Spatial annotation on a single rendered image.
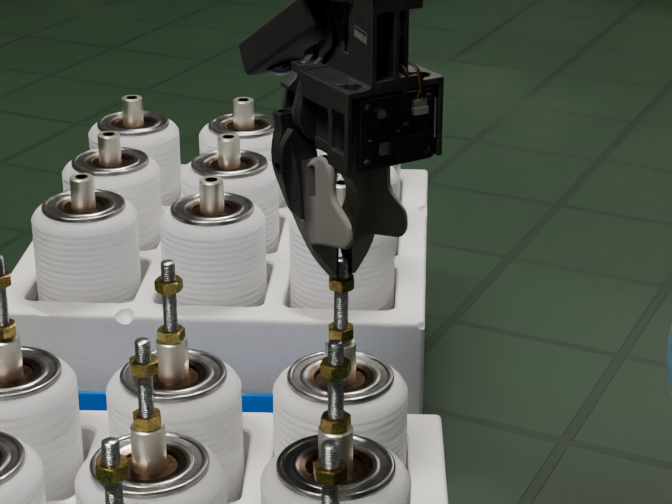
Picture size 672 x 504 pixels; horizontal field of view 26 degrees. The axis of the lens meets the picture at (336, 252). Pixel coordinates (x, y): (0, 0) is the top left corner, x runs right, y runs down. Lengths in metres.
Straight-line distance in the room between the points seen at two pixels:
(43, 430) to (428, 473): 0.27
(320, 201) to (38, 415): 0.25
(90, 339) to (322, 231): 0.41
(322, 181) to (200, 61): 1.76
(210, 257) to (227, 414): 0.30
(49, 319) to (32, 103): 1.21
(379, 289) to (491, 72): 1.35
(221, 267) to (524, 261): 0.64
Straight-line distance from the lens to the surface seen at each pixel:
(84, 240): 1.31
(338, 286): 0.99
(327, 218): 0.95
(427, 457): 1.08
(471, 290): 1.76
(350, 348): 1.01
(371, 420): 1.00
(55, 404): 1.04
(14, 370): 1.05
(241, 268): 1.31
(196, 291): 1.31
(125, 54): 2.75
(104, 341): 1.31
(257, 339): 1.29
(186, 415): 1.01
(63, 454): 1.06
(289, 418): 1.01
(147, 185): 1.43
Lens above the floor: 0.75
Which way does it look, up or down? 24 degrees down
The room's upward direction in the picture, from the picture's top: straight up
